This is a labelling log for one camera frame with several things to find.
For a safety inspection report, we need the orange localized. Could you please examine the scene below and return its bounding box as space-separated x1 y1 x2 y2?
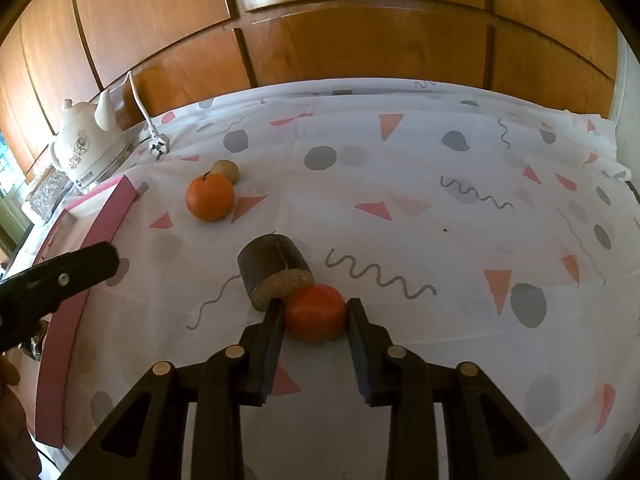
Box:
185 171 235 223

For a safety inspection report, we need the glittery rectangular box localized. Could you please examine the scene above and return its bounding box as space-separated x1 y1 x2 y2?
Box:
21 167 73 223

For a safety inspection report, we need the white power cable with plug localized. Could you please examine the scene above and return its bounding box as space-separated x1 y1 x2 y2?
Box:
127 71 172 163

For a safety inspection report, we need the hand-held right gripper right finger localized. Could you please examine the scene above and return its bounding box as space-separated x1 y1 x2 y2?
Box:
346 297 571 480

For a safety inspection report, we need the wooden wardrobe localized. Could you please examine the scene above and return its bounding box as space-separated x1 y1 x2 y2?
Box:
0 0 623 171

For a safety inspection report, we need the red tomato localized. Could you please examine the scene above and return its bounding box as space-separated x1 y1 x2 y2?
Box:
282 283 348 343

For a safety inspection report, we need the small yellow-green fruit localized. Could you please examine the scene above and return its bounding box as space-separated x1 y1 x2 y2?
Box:
210 159 241 185

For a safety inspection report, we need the white ceramic electric kettle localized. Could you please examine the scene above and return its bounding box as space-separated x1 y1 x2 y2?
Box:
49 91 132 192

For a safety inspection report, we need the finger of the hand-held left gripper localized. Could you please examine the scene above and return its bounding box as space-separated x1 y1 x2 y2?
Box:
0 241 121 356

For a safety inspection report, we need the pink rimmed tray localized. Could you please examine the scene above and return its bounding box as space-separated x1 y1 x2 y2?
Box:
30 176 138 450

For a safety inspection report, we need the person's left hand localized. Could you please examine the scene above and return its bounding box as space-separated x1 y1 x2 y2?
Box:
0 352 43 480

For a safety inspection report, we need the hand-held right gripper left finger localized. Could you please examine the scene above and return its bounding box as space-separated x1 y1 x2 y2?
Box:
60 299 287 480

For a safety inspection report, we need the sugarcane piece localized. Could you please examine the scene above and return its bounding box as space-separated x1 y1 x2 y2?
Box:
237 232 315 313

